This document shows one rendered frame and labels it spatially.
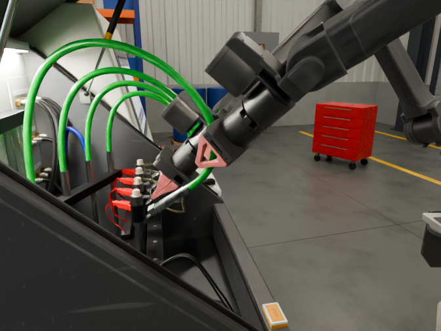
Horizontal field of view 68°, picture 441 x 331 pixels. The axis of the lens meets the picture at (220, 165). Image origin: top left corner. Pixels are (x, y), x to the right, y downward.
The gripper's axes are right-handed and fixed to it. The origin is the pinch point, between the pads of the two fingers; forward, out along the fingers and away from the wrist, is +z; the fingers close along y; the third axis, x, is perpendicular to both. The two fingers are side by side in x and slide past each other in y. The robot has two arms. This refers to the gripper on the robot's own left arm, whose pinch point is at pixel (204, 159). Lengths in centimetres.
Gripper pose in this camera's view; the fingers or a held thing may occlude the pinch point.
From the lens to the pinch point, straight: 58.5
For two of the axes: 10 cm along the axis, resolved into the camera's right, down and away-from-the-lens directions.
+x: 6.6, 7.5, 0.3
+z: -5.7, 4.7, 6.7
